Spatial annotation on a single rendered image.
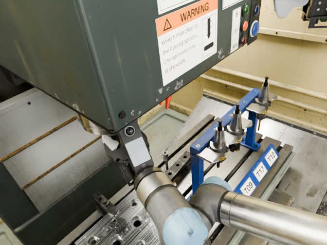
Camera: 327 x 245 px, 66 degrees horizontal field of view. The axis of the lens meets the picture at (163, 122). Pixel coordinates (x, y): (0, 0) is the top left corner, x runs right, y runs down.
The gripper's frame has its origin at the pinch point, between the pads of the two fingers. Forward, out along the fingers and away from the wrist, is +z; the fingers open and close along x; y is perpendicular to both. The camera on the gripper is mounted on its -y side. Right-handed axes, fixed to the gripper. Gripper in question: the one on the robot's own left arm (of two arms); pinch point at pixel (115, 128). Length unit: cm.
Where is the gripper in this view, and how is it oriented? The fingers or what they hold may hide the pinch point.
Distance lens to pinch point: 68.1
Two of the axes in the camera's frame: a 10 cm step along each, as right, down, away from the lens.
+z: -5.0, -5.0, 7.1
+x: 8.6, -3.8, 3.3
